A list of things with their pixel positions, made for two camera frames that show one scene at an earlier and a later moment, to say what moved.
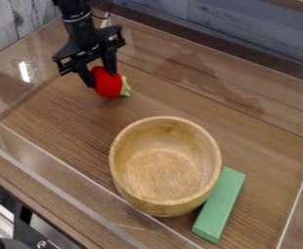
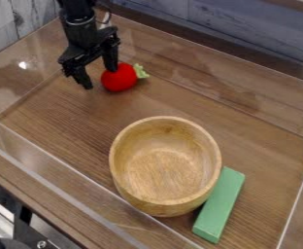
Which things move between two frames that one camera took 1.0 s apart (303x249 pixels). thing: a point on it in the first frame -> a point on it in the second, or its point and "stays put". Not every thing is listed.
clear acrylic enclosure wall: [171, 143] stays put
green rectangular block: [220, 204] stays put
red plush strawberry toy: [110, 86] -> [122, 81]
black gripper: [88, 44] stays put
